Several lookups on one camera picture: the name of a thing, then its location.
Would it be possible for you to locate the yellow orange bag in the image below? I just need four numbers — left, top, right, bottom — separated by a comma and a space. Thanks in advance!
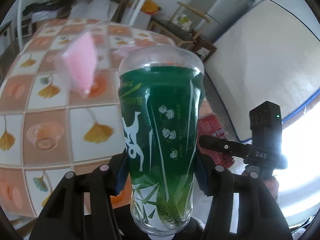
140, 0, 162, 15

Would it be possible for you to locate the clear plastic container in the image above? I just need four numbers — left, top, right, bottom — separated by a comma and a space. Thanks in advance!
52, 21, 116, 100

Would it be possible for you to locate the dark wooden stool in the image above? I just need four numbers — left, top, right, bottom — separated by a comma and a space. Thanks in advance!
191, 36, 217, 63

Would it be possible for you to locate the white sack under table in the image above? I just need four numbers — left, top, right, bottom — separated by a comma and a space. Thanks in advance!
68, 0, 119, 22

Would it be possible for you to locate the wooden chair black seat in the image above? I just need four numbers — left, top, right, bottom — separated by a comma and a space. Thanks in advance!
148, 1, 211, 49

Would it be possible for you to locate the patterned tablecloth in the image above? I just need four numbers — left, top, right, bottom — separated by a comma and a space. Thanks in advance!
1, 19, 173, 217

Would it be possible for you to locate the pink mesh sponge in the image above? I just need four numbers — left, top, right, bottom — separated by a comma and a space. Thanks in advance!
62, 31, 98, 97

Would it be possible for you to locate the white mattress blue trim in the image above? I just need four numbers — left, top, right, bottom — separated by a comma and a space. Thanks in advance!
205, 0, 319, 142

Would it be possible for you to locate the green label plastic bottle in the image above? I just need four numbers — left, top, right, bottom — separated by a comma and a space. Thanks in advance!
118, 46, 204, 239

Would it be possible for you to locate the right hand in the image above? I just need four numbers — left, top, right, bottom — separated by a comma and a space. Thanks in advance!
241, 166, 281, 203

